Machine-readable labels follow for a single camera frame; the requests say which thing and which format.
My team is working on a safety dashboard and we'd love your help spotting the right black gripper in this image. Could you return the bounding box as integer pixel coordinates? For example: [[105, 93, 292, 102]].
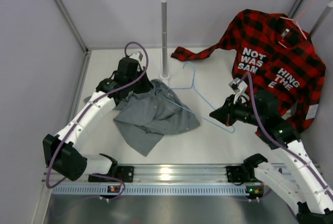
[[210, 94, 264, 127]]

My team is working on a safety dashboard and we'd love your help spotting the blue wire hanger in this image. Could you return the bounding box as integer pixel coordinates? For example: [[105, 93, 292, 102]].
[[155, 61, 236, 134]]

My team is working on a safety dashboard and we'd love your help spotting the grey button shirt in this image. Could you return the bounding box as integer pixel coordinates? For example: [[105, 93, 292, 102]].
[[83, 78, 201, 157]]

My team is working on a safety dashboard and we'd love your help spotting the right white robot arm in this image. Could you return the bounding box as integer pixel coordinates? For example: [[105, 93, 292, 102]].
[[209, 91, 332, 223]]

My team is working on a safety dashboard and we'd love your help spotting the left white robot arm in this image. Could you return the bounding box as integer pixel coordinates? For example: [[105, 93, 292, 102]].
[[43, 52, 152, 182]]

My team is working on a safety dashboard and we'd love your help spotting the red black plaid shirt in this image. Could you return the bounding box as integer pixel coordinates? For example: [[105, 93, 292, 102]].
[[171, 9, 326, 133]]

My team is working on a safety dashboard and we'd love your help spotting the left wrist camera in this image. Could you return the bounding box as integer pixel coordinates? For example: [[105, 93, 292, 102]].
[[129, 51, 143, 62]]

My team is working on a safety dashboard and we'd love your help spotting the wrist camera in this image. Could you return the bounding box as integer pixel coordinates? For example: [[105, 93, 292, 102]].
[[229, 78, 248, 104], [129, 51, 143, 62]]

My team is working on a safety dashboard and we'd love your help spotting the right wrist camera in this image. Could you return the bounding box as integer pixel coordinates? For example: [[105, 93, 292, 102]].
[[229, 78, 248, 104]]

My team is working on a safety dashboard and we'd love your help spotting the aluminium frame post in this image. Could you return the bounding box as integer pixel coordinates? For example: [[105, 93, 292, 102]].
[[37, 0, 92, 149]]

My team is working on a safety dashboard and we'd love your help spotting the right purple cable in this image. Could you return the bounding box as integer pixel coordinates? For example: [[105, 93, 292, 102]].
[[241, 73, 333, 204]]

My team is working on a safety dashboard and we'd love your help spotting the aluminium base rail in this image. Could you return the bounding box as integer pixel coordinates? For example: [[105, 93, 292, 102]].
[[41, 163, 321, 183]]

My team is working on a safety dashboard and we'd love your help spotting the pink wire hanger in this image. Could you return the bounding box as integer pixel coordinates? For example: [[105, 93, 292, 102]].
[[273, 0, 313, 50]]

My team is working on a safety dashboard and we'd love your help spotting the perforated cable tray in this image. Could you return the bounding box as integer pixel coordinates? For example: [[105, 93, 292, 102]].
[[52, 184, 263, 196]]

